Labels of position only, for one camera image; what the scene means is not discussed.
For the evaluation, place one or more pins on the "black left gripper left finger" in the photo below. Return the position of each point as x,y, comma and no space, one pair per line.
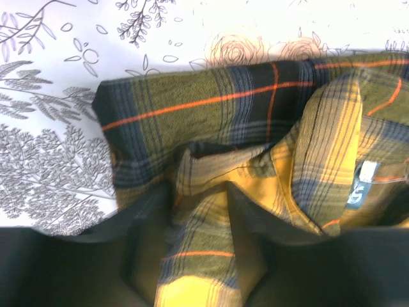
114,263

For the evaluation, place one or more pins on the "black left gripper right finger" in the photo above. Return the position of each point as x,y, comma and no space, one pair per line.
281,265

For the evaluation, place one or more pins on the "yellow plaid long sleeve shirt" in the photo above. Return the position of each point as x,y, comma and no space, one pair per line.
321,144

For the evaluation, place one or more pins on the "floral tablecloth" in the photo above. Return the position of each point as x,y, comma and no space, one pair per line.
55,166

